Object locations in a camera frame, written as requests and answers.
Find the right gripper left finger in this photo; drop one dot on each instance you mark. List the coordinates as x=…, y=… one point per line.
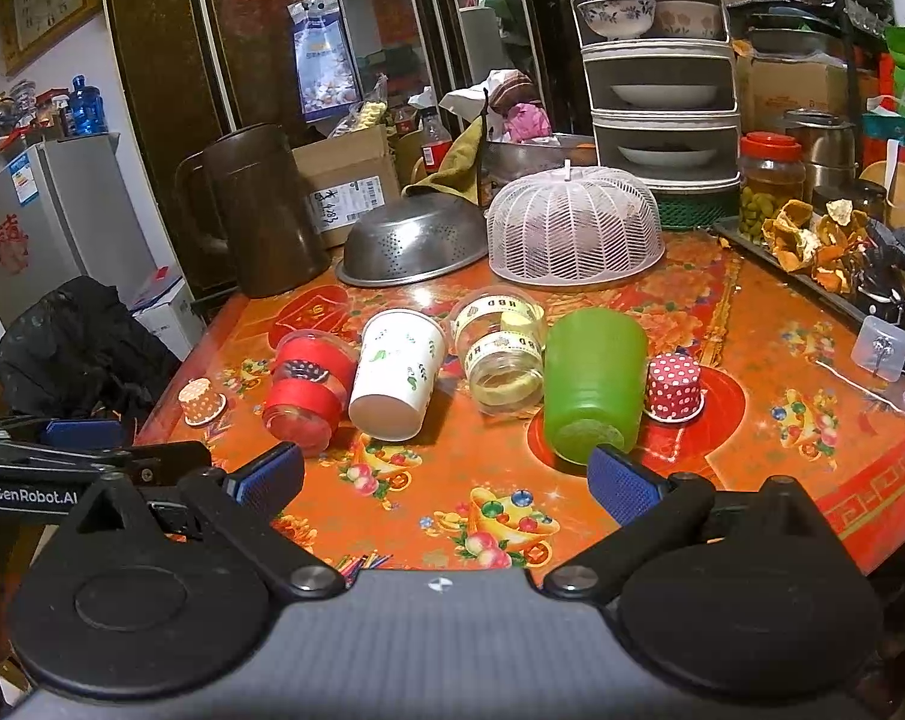
x=239, y=509

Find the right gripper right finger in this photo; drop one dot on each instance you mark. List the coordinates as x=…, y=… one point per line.
x=655, y=515

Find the clear cup with red bands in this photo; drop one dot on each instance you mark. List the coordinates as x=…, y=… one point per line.
x=312, y=378

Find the green plastic cup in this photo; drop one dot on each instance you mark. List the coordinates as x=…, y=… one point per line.
x=595, y=383

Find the white paper cup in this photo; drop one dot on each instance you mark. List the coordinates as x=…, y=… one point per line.
x=400, y=356

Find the clear cup with ribbon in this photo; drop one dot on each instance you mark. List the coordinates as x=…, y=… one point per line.
x=498, y=335

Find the brown polka dot cupcake liner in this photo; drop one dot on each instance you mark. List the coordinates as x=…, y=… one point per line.
x=201, y=401

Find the red polka dot cupcake liner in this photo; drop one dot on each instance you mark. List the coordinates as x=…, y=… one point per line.
x=674, y=392

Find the black jacket on chair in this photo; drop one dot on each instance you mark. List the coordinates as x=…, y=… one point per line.
x=78, y=352

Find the white box on floor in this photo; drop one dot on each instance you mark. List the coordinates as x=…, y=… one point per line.
x=165, y=307

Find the silver refrigerator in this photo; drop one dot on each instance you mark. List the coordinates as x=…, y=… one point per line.
x=65, y=213

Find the white mesh food cover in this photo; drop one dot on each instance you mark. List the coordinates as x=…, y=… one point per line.
x=573, y=226

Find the dark brown plastic pitcher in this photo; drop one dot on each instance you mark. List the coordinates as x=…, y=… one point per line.
x=262, y=206

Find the steel colander bowl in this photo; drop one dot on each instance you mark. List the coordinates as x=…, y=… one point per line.
x=411, y=240

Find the metal tray of dried peels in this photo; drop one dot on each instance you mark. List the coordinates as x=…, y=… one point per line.
x=852, y=263

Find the cardboard box with label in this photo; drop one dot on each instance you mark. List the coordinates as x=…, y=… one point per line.
x=344, y=178

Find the blue water bottle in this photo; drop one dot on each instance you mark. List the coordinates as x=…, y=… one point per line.
x=86, y=106

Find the glass jar with red lid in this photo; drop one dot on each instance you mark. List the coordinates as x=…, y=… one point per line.
x=773, y=172

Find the steel pot with pink cloth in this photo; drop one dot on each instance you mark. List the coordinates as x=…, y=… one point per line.
x=520, y=139

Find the yellow green cloth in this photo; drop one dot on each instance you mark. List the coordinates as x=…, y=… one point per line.
x=459, y=173

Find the steel kettle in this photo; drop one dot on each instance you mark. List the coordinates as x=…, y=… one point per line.
x=830, y=147

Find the red label soda bottle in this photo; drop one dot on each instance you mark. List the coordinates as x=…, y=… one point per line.
x=435, y=139

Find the white tiered dish rack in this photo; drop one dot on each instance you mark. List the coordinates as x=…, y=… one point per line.
x=664, y=106

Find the blue white snack bag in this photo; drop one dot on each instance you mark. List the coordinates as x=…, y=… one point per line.
x=326, y=80

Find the blue patterned white bowl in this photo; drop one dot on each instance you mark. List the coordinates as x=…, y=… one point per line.
x=613, y=20

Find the clear adhesive wall hook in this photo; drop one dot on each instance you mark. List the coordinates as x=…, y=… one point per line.
x=880, y=349

